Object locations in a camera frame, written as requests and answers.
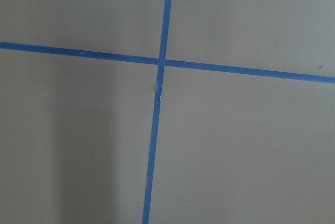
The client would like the blue tape line lengthwise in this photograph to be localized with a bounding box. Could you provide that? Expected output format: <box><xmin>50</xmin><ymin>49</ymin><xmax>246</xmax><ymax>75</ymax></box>
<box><xmin>142</xmin><ymin>0</ymin><xmax>172</xmax><ymax>223</ymax></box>

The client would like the blue tape line crosswise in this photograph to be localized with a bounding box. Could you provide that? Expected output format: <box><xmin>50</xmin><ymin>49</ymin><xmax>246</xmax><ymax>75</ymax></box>
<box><xmin>1</xmin><ymin>41</ymin><xmax>334</xmax><ymax>84</ymax></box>

